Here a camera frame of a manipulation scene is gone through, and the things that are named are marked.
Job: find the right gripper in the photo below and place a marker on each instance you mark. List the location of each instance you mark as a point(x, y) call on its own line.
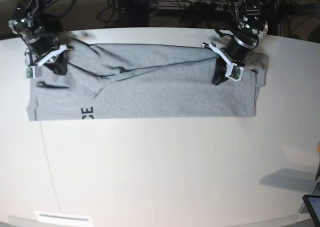
point(60, 67)

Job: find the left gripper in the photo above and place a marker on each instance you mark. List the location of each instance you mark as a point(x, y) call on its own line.
point(228, 57)

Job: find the grey T-shirt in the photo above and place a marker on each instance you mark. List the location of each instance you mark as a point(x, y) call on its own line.
point(121, 81)

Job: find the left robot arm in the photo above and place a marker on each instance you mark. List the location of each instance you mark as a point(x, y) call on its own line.
point(245, 36)

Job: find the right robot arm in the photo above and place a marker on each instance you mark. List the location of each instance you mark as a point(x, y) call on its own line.
point(42, 33)

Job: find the white power strip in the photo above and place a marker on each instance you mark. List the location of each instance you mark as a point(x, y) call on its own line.
point(183, 5)

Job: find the white label on table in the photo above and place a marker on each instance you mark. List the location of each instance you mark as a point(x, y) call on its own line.
point(42, 214)

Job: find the black tablet screen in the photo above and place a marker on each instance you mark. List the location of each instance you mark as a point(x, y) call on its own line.
point(312, 203)

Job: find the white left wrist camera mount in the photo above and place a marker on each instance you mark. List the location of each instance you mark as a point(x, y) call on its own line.
point(235, 74)

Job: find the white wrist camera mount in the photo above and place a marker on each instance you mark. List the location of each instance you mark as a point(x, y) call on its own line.
point(55, 60)
point(235, 74)

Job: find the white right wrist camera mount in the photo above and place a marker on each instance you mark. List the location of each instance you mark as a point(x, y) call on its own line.
point(55, 60)

